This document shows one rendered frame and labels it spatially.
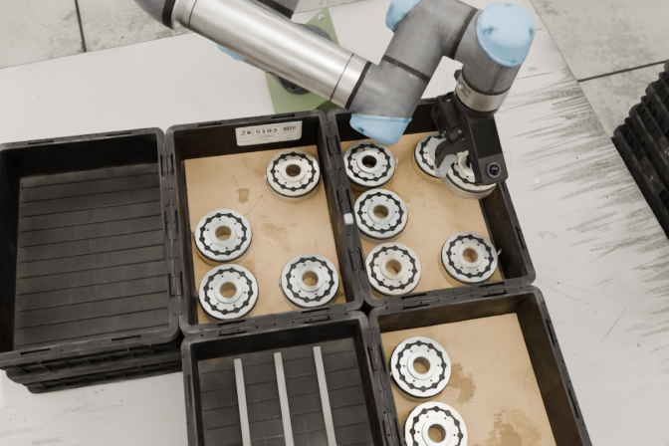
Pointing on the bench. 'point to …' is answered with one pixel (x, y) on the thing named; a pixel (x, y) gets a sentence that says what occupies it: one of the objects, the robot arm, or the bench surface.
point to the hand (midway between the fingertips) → (454, 172)
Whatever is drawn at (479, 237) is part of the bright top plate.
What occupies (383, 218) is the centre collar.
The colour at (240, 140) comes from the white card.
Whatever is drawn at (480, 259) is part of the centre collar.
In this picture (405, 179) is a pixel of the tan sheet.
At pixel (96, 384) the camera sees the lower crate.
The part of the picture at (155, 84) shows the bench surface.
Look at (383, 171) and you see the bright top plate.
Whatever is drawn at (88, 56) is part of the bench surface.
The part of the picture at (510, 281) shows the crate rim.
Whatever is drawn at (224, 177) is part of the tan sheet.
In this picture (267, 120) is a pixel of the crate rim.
